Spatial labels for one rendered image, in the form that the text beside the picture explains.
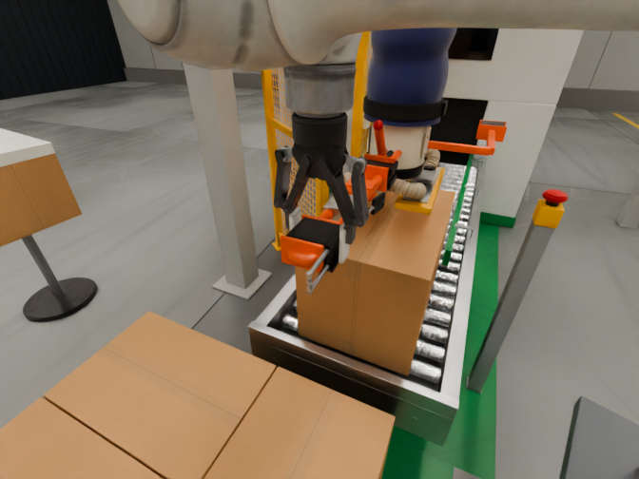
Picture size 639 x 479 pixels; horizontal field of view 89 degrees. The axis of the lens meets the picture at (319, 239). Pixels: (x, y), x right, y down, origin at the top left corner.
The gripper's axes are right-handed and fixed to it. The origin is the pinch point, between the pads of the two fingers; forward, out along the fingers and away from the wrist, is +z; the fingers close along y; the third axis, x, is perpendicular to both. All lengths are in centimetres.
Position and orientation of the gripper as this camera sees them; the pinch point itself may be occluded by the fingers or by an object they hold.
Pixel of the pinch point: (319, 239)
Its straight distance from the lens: 54.5
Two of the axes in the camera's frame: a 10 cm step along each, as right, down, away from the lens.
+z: 0.0, 8.4, 5.4
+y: -9.0, -2.3, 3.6
